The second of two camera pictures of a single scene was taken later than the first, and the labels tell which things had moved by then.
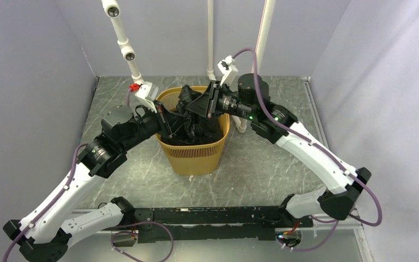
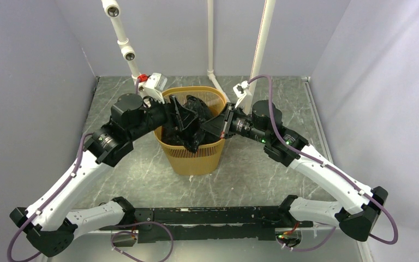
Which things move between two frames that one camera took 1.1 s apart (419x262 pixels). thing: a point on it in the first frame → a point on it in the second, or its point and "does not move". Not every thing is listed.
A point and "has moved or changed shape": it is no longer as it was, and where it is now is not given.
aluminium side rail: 357,226 does not move
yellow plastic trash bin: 193,160 does not move
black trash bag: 197,130 has moved or changed shape
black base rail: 165,224 does not move
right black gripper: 206,105 → 221,125
